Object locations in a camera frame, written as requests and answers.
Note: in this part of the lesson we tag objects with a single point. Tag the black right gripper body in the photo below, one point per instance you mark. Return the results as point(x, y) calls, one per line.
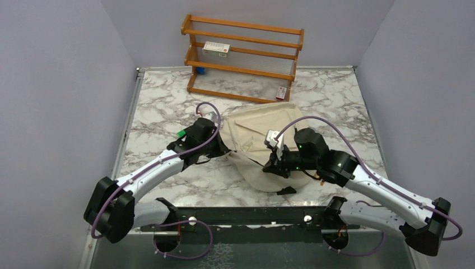
point(292, 161)

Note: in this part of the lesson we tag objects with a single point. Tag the cream canvas student bag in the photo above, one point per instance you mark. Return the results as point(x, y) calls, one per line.
point(244, 132)

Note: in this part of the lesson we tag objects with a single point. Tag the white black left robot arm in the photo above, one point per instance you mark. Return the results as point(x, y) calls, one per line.
point(112, 209)

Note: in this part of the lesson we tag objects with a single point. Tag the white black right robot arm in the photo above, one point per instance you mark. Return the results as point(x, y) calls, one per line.
point(420, 221)

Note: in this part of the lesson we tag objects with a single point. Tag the small red white card box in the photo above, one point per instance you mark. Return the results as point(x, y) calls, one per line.
point(281, 93)

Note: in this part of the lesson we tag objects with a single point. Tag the small blue item on shelf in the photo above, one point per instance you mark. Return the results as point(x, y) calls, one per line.
point(201, 70)

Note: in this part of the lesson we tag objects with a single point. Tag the white red box on shelf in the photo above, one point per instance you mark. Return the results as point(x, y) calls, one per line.
point(216, 49)

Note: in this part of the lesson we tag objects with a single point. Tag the orange wooden shelf rack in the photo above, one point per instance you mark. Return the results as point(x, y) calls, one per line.
point(262, 52)

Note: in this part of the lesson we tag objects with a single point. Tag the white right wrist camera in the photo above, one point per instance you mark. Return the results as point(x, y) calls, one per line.
point(274, 140)

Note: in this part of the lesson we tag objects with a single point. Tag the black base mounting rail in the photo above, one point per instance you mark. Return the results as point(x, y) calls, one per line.
point(247, 225)

